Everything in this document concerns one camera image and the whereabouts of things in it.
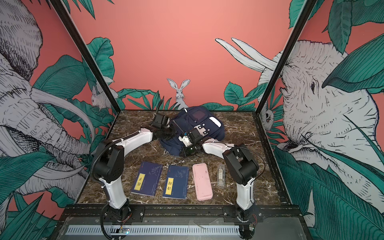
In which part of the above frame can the black frame post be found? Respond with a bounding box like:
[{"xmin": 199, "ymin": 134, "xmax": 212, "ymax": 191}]
[
  {"xmin": 50, "ymin": 0, "xmax": 121, "ymax": 114},
  {"xmin": 256, "ymin": 0, "xmax": 317, "ymax": 116}
]

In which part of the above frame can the pink pencil case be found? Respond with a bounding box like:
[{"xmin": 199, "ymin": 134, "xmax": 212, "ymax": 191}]
[{"xmin": 193, "ymin": 163, "xmax": 213, "ymax": 201}]

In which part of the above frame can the left navy blue notebook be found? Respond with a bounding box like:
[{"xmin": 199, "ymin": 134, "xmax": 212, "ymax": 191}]
[{"xmin": 131, "ymin": 162, "xmax": 163, "ymax": 197}]

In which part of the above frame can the black front mounting rail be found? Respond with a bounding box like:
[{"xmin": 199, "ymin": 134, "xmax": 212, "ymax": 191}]
[{"xmin": 59, "ymin": 204, "xmax": 302, "ymax": 224}]

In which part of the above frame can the white perforated cable duct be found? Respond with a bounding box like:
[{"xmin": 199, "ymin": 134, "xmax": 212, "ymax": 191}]
[{"xmin": 66, "ymin": 225, "xmax": 240, "ymax": 237}]

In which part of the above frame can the navy blue student backpack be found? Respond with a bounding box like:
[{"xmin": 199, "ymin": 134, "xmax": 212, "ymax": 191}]
[{"xmin": 159, "ymin": 106, "xmax": 225, "ymax": 157}]

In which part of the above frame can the right black frame post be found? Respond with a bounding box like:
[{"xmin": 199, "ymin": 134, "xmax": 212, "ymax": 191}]
[{"xmin": 256, "ymin": 0, "xmax": 317, "ymax": 116}]

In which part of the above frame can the left black frame post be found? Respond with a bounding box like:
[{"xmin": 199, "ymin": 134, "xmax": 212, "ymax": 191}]
[{"xmin": 50, "ymin": 0, "xmax": 121, "ymax": 114}]

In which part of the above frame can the right navy blue notebook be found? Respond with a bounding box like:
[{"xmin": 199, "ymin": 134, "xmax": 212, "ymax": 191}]
[{"xmin": 163, "ymin": 165, "xmax": 189, "ymax": 200}]

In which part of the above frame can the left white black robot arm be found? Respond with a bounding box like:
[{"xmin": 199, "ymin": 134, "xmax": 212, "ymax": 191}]
[{"xmin": 90, "ymin": 113, "xmax": 177, "ymax": 222}]

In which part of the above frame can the clear plastic small case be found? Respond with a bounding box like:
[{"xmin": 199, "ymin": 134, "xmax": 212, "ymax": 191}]
[{"xmin": 217, "ymin": 165, "xmax": 226, "ymax": 188}]

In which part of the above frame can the navy blue notebook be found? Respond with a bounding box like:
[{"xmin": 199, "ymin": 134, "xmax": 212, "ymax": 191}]
[
  {"xmin": 131, "ymin": 162, "xmax": 163, "ymax": 197},
  {"xmin": 163, "ymin": 165, "xmax": 189, "ymax": 200}
]

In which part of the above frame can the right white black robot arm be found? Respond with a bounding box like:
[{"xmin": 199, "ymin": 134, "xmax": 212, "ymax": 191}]
[{"xmin": 179, "ymin": 128, "xmax": 263, "ymax": 225}]

